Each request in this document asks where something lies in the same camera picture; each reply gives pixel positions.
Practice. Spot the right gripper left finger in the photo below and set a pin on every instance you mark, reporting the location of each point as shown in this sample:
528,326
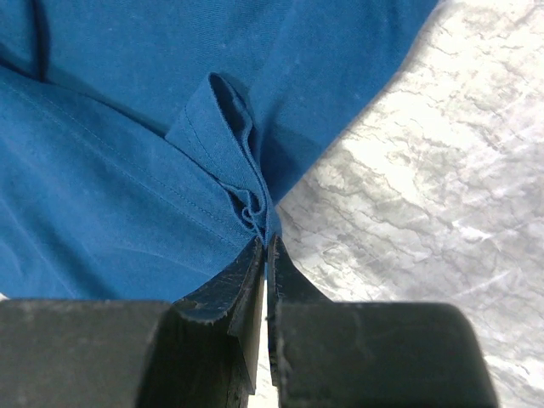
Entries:
201,351

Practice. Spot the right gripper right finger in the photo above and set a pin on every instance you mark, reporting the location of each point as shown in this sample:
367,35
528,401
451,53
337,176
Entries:
324,353

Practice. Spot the blue printed t-shirt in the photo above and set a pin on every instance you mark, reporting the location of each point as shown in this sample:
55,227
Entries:
145,143

